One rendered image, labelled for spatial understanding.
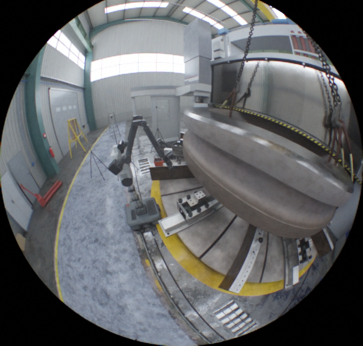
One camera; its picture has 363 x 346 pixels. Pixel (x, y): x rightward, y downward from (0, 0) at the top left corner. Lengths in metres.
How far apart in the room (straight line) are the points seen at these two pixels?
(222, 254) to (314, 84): 4.62
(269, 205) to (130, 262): 2.14
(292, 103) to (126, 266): 5.45
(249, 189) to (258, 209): 0.25
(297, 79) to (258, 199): 3.79
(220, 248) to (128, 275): 1.52
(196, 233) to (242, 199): 0.90
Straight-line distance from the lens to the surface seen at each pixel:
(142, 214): 2.04
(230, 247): 1.82
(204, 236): 1.76
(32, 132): 7.42
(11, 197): 5.57
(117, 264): 2.23
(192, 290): 2.00
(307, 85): 4.20
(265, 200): 1.28
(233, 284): 1.40
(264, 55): 4.68
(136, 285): 2.11
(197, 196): 1.46
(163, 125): 5.13
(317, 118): 4.01
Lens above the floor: 1.96
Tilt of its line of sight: 34 degrees down
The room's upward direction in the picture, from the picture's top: straight up
